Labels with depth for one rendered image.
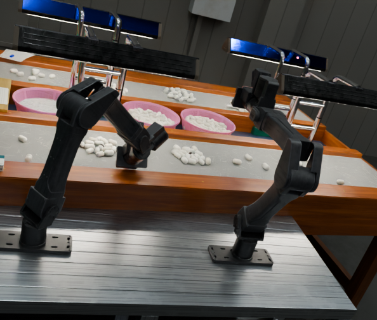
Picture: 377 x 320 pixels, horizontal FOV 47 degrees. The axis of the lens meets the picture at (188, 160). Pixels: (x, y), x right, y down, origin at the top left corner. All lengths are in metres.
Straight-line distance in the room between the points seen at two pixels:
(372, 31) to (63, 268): 3.74
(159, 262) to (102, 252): 0.16
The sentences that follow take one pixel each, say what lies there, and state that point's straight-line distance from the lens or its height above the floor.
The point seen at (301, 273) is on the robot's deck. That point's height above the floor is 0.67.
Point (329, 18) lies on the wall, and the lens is 4.15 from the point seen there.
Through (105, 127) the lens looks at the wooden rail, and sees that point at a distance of 1.71.
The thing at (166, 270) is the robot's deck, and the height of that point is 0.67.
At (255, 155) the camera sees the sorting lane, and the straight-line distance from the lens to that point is 1.88.
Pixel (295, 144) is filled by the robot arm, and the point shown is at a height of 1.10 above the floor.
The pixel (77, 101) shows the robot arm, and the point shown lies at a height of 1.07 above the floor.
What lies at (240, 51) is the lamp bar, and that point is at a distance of 2.24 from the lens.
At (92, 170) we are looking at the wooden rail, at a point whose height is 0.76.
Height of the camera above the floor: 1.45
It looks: 25 degrees down
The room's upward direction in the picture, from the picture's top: 16 degrees clockwise
